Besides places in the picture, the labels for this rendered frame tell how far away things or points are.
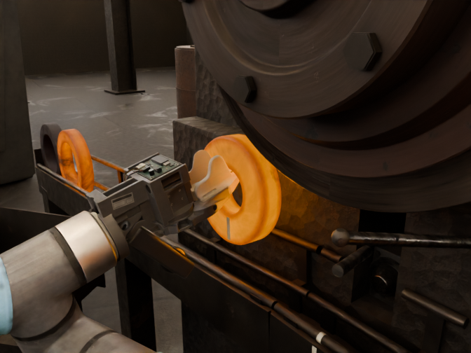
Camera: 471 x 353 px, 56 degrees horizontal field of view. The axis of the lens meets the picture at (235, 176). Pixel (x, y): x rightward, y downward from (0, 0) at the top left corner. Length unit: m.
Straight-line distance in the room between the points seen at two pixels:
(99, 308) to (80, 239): 1.37
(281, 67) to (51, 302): 0.34
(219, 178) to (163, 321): 1.21
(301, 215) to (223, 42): 0.31
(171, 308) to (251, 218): 1.24
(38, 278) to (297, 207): 0.34
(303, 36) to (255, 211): 0.30
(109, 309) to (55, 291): 1.34
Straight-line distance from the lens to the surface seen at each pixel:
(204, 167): 0.62
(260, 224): 0.59
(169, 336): 1.68
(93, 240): 0.51
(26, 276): 0.51
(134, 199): 0.53
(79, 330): 0.55
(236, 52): 0.40
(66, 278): 0.51
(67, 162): 1.33
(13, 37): 3.27
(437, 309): 0.53
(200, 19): 0.44
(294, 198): 0.63
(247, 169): 0.58
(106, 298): 1.92
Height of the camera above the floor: 1.05
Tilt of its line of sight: 19 degrees down
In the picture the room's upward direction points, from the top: straight up
